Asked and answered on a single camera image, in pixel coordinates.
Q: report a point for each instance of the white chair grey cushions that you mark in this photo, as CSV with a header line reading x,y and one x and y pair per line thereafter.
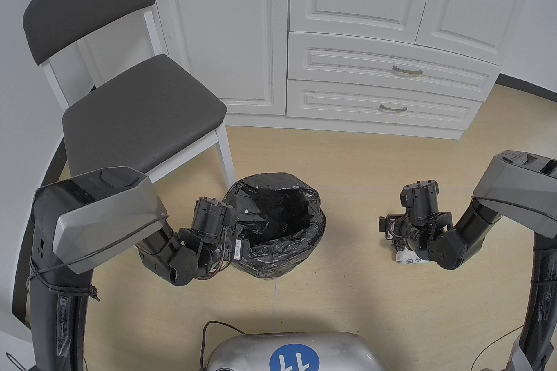
x,y
130,108

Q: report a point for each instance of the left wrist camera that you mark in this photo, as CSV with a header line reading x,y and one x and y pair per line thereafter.
x,y
231,216

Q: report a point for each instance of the white printed wrapper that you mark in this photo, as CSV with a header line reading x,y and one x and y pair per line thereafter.
x,y
411,258

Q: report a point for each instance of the crumpled black plastic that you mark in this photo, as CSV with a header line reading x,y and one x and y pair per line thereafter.
x,y
399,246

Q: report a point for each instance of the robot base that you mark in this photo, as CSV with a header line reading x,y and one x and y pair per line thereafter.
x,y
296,354

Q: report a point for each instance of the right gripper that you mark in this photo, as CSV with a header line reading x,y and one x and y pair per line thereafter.
x,y
394,228

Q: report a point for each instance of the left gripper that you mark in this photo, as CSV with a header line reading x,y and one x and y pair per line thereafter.
x,y
233,249

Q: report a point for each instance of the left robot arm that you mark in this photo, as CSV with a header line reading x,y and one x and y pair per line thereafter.
x,y
100,212

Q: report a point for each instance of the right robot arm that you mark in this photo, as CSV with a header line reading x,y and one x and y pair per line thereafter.
x,y
513,186

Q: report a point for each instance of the black plastic bag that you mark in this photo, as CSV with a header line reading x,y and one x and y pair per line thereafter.
x,y
313,225

